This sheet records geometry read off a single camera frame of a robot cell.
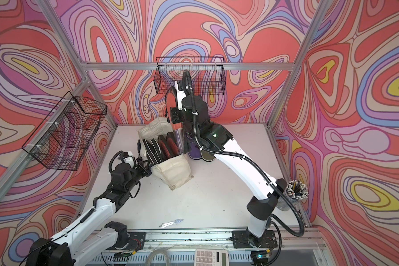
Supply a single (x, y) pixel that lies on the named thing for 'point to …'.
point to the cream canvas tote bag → (174, 171)
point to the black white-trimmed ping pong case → (153, 151)
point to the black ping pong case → (172, 144)
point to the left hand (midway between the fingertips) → (152, 161)
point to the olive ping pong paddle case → (207, 155)
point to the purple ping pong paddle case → (195, 152)
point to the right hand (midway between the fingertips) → (176, 104)
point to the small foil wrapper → (169, 223)
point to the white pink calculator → (211, 257)
